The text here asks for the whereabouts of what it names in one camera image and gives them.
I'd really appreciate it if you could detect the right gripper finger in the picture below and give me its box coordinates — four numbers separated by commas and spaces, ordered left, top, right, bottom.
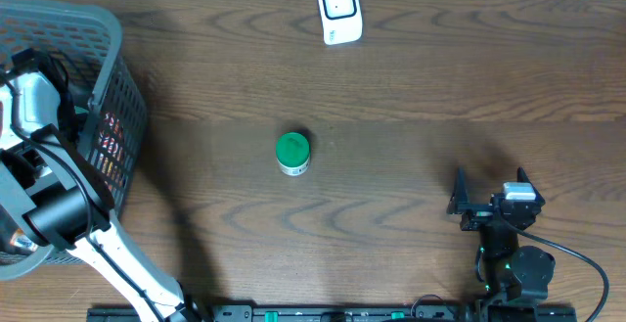
516, 167, 545, 207
446, 167, 470, 214

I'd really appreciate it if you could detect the green lid jar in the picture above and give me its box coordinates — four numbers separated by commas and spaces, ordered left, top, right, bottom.
276, 132, 311, 176

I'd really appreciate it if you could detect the red orange snack bag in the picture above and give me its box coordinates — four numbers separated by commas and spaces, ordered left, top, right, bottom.
98, 112, 126, 196

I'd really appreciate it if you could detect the small orange box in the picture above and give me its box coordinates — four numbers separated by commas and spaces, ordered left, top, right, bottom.
9, 229, 38, 252

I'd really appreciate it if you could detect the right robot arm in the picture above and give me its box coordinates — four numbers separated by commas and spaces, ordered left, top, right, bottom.
447, 167, 556, 321

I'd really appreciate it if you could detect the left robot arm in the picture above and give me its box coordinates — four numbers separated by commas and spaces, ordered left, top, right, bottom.
1, 49, 211, 321

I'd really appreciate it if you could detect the grey plastic mesh basket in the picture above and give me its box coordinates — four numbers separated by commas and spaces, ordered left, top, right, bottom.
1, 0, 147, 280

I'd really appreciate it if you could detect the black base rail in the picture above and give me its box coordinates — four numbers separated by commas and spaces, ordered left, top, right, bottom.
86, 303, 578, 322

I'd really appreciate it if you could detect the right black cable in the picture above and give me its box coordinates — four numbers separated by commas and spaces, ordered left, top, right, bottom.
493, 199, 610, 322

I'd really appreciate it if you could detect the black cable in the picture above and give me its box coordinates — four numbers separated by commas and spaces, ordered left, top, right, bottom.
0, 67, 167, 322
493, 199, 610, 322

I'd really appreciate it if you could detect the left black cable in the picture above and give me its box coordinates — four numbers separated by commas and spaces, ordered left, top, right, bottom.
0, 67, 167, 322

